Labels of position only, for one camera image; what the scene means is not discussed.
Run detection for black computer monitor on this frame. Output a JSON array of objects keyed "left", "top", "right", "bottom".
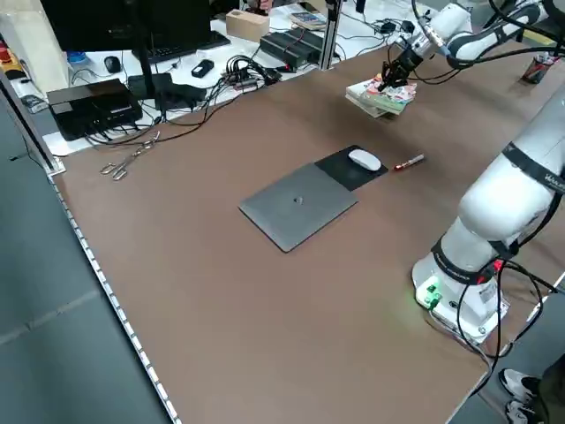
[{"left": 39, "top": 0, "right": 214, "bottom": 98}]

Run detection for red marker pen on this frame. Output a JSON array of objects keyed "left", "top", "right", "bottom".
[{"left": 394, "top": 153, "right": 426, "bottom": 172}]

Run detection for black flat box device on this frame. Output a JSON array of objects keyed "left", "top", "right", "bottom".
[{"left": 47, "top": 79, "right": 144, "bottom": 142}]

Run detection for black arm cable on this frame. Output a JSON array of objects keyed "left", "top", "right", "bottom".
[
  {"left": 410, "top": 0, "right": 565, "bottom": 72},
  {"left": 456, "top": 258, "right": 560, "bottom": 360}
]

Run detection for white side desk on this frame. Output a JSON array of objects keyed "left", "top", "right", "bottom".
[{"left": 41, "top": 0, "right": 447, "bottom": 156}]

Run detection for silver closed laptop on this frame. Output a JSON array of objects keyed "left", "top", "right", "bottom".
[{"left": 237, "top": 162, "right": 360, "bottom": 254}]

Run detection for white computer mouse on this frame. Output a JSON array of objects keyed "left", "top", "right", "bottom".
[{"left": 347, "top": 148, "right": 382, "bottom": 172}]

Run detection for colourful juice recipe book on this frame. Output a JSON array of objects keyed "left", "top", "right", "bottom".
[{"left": 358, "top": 73, "right": 418, "bottom": 115}]

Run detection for black power brick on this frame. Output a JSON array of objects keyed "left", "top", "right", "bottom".
[{"left": 154, "top": 82, "right": 207, "bottom": 112}]

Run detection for metal tongs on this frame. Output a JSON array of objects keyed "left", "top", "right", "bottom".
[{"left": 99, "top": 130, "right": 161, "bottom": 182}]

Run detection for person's white shoe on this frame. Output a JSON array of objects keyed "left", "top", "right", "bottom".
[
  {"left": 505, "top": 399, "right": 542, "bottom": 424},
  {"left": 498, "top": 368, "right": 543, "bottom": 404}
]

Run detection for white paperback book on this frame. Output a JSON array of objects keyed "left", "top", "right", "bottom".
[{"left": 345, "top": 82, "right": 401, "bottom": 119}]

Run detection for aluminium frame post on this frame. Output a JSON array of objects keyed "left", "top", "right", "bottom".
[{"left": 320, "top": 0, "right": 343, "bottom": 72}]

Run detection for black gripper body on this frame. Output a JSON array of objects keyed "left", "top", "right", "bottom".
[{"left": 394, "top": 42, "right": 426, "bottom": 72}]

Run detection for black mouse pad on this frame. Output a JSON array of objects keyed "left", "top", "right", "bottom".
[{"left": 313, "top": 144, "right": 390, "bottom": 193}]

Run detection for black cable hub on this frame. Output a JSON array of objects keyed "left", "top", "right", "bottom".
[{"left": 222, "top": 55, "right": 284, "bottom": 93}]

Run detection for black finned power supply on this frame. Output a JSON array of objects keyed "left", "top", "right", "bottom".
[{"left": 259, "top": 29, "right": 326, "bottom": 72}]

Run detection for cardboard box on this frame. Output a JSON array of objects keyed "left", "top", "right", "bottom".
[{"left": 225, "top": 9, "right": 271, "bottom": 43}]

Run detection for long black cable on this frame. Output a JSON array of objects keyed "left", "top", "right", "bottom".
[{"left": 86, "top": 79, "right": 248, "bottom": 148}]

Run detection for black keyboard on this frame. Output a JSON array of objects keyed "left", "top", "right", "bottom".
[{"left": 145, "top": 31, "right": 232, "bottom": 64}]

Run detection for aluminium frame rail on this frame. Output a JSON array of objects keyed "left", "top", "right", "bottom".
[{"left": 0, "top": 70, "right": 67, "bottom": 177}]

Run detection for black pen cup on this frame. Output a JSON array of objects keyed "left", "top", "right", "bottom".
[{"left": 522, "top": 51, "right": 557, "bottom": 86}]

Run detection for book on side desk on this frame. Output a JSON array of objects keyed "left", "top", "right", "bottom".
[{"left": 290, "top": 11, "right": 328, "bottom": 32}]

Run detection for person's leg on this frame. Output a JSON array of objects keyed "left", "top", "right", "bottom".
[{"left": 534, "top": 352, "right": 565, "bottom": 424}]

